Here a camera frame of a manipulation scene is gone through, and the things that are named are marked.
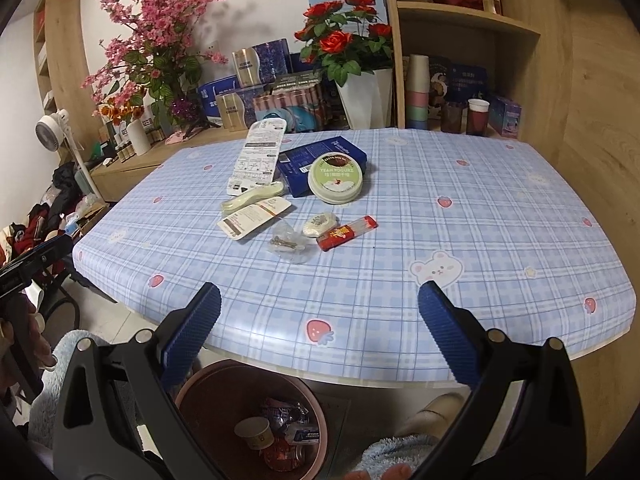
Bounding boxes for stack of pastel cups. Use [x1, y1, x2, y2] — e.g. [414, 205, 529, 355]
[406, 54, 431, 131]

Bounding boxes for wooden shelf cabinet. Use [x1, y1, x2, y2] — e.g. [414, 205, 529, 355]
[32, 0, 573, 201]

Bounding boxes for cream toothbrush-like packet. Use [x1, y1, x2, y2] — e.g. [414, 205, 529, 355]
[221, 182, 286, 216]

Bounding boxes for pink striped gift box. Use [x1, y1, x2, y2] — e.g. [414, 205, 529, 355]
[252, 85, 328, 133]

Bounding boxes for red snack packet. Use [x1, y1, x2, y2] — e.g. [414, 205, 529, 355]
[316, 215, 378, 252]

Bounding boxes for orange artificial flowers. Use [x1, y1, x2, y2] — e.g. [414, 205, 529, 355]
[97, 100, 146, 126]

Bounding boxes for clear purple plastic packaging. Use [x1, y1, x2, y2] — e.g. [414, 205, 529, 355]
[262, 397, 308, 426]

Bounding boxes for brown glass cup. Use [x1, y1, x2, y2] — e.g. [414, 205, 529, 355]
[441, 101, 466, 134]

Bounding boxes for white toothbrush package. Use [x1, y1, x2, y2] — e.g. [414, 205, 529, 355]
[227, 119, 287, 196]

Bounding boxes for pile of clothes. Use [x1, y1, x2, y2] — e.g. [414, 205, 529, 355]
[0, 162, 108, 271]

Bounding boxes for white flower pot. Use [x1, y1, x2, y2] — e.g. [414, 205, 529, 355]
[336, 67, 395, 131]

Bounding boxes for person's left hand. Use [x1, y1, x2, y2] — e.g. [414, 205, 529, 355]
[26, 311, 58, 374]

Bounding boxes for light blue flat box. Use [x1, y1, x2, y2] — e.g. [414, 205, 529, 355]
[307, 0, 386, 21]

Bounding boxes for white slim vase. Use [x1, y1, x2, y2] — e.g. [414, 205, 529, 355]
[125, 119, 152, 157]

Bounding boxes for silver blue gift box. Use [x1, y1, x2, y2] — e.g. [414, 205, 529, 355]
[231, 39, 291, 88]
[216, 87, 261, 130]

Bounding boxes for red soda can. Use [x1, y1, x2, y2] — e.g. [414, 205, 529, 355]
[262, 437, 306, 471]

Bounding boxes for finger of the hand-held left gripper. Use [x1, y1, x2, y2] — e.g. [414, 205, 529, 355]
[0, 234, 76, 291]

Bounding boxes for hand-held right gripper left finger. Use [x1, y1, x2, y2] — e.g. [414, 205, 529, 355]
[54, 281, 223, 480]

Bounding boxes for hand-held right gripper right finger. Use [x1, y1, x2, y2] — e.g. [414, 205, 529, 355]
[417, 280, 586, 480]

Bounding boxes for blue plaid tablecloth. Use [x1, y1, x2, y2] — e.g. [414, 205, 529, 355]
[72, 127, 638, 391]

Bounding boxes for red paper cup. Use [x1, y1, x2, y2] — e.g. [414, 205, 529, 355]
[467, 98, 491, 137]

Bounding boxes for dark green box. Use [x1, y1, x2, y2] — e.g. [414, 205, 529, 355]
[272, 71, 323, 96]

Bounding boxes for white green yogurt cup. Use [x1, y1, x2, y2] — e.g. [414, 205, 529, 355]
[306, 152, 363, 205]

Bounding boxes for white paper packet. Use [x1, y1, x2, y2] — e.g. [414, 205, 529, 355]
[217, 196, 292, 242]

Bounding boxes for brown trash bin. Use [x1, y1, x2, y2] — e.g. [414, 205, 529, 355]
[174, 359, 330, 476]

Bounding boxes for dark blue cartoon box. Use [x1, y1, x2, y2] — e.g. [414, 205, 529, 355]
[427, 56, 488, 111]

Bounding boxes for blue white carton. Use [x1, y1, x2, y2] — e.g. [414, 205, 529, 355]
[197, 76, 238, 123]

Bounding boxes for white standing fan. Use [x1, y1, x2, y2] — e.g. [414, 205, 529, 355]
[35, 109, 108, 206]

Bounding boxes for small blue purple box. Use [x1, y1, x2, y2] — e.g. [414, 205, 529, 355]
[487, 92, 523, 140]

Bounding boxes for pink blossom artificial plant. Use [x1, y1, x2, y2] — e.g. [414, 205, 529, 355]
[82, 0, 231, 126]

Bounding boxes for small white sachet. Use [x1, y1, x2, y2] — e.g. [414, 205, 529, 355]
[301, 211, 340, 238]

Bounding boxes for purple artificial flowers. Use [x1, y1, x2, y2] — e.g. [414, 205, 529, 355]
[170, 97, 201, 123]

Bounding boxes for red rose bouquet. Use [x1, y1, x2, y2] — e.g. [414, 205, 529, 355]
[294, 0, 393, 86]

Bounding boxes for clear bag with hairpins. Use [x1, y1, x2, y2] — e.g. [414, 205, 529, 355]
[270, 220, 313, 266]

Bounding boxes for black mini tripod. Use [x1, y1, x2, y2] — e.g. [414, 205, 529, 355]
[182, 112, 221, 138]

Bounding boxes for beige slipper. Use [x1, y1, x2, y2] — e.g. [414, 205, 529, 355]
[395, 391, 468, 438]

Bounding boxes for blue coffee box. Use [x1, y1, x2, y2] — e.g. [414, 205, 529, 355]
[276, 134, 370, 198]

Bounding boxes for blue white packet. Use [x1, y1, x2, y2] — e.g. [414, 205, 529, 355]
[285, 425, 321, 446]

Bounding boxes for row of small bottles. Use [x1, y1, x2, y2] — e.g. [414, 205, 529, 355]
[102, 122, 166, 163]

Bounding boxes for beige paper cup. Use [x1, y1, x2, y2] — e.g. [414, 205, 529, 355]
[234, 416, 275, 453]

